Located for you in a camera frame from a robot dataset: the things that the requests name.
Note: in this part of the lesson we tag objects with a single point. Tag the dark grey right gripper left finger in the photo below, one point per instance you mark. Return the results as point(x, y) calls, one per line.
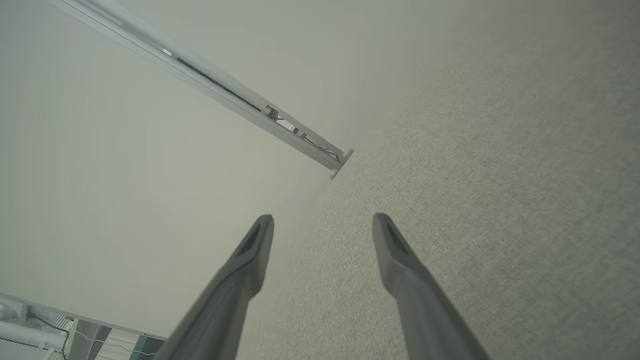
point(235, 300)

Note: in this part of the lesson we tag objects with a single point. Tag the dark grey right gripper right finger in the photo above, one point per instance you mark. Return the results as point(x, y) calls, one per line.
point(420, 310)

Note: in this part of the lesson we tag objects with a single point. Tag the white partition panel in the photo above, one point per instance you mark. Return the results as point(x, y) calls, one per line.
point(275, 40)
point(125, 190)

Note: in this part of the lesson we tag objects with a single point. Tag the white round tube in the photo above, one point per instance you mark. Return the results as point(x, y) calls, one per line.
point(25, 334)

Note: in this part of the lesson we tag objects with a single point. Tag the dark teal post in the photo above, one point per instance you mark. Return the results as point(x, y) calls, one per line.
point(145, 350)

